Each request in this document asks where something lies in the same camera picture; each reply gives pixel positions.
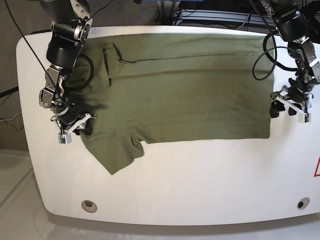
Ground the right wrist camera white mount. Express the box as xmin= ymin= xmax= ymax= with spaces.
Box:
xmin=49 ymin=112 xmax=98 ymax=146

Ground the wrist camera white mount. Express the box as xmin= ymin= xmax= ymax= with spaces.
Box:
xmin=49 ymin=112 xmax=98 ymax=146
xmin=269 ymin=85 xmax=314 ymax=124

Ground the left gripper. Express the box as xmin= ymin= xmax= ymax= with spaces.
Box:
xmin=269 ymin=78 xmax=314 ymax=118

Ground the left table cable grommet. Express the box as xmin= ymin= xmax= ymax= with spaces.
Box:
xmin=81 ymin=200 xmax=98 ymax=213

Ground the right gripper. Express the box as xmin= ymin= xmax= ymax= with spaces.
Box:
xmin=51 ymin=107 xmax=97 ymax=136

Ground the grey metal table leg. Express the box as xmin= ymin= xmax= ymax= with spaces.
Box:
xmin=156 ymin=0 xmax=180 ymax=26

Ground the right table cable grommet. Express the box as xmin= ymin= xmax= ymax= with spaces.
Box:
xmin=297 ymin=197 xmax=310 ymax=210

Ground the red triangle sticker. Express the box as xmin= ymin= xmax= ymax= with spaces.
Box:
xmin=314 ymin=158 xmax=320 ymax=177

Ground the black strap at left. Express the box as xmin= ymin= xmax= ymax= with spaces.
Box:
xmin=0 ymin=85 xmax=19 ymax=98

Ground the black bar behind table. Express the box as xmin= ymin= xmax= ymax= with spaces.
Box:
xmin=30 ymin=29 xmax=52 ymax=35

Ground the aluminium frame rail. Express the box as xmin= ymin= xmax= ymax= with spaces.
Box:
xmin=177 ymin=9 xmax=265 ymax=29

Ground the white floor cable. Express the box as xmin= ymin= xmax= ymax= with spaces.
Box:
xmin=0 ymin=112 xmax=22 ymax=126

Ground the table cable grommet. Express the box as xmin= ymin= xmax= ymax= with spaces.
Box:
xmin=297 ymin=197 xmax=310 ymax=210
xmin=81 ymin=200 xmax=98 ymax=213

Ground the yellow floor cable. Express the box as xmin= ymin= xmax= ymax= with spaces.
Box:
xmin=0 ymin=112 xmax=24 ymax=132

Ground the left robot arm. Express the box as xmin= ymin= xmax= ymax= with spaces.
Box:
xmin=261 ymin=0 xmax=320 ymax=123

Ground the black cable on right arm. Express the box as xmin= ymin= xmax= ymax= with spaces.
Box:
xmin=65 ymin=54 xmax=95 ymax=91

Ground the olive green T-shirt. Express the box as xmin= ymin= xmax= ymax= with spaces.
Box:
xmin=66 ymin=33 xmax=274 ymax=174

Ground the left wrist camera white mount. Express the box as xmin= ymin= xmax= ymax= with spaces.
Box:
xmin=269 ymin=85 xmax=314 ymax=124

